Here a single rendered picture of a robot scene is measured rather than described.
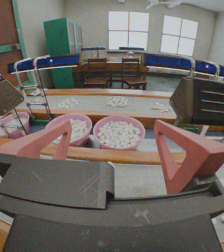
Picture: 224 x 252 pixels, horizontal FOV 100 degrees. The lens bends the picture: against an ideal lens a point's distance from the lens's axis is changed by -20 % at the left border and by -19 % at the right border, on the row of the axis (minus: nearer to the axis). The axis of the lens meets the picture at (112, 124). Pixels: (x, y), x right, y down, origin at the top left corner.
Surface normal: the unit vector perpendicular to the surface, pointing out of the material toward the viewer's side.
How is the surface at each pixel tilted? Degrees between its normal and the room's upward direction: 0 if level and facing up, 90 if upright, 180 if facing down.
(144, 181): 0
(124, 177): 0
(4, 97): 90
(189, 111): 58
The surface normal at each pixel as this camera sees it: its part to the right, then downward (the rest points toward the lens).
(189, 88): -0.07, 0.08
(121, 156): 0.00, -0.80
